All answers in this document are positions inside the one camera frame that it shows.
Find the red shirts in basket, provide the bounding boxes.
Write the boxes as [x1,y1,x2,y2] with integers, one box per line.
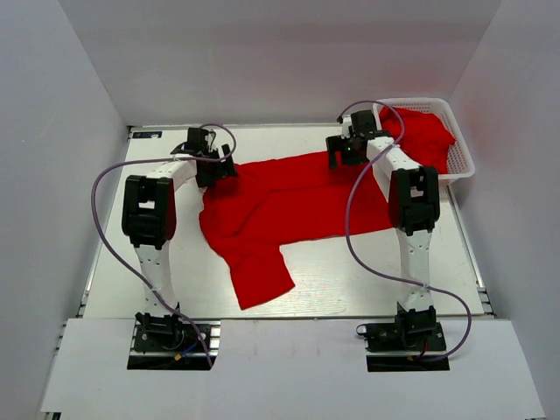
[395,108,455,174]

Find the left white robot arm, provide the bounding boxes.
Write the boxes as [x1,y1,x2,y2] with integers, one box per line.
[122,144,237,316]

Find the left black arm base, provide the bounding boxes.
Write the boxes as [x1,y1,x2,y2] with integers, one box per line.
[127,312,221,371]

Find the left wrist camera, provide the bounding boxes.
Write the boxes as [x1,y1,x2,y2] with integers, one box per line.
[185,127,216,157]

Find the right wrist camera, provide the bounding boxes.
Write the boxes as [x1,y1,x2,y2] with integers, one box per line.
[337,115,354,139]

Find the blue table label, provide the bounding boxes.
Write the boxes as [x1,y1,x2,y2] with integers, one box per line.
[132,131,163,139]

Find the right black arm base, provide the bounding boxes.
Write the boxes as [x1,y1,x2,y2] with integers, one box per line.
[355,312,450,373]

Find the red t shirt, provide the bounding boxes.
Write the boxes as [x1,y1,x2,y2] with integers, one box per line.
[199,151,391,310]

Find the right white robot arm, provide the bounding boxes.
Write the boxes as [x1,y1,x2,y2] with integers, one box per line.
[325,110,440,349]

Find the white plastic basket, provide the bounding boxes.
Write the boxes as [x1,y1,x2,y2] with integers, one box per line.
[381,97,475,186]

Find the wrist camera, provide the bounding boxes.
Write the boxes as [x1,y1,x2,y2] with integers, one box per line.
[337,115,354,139]
[185,127,216,157]

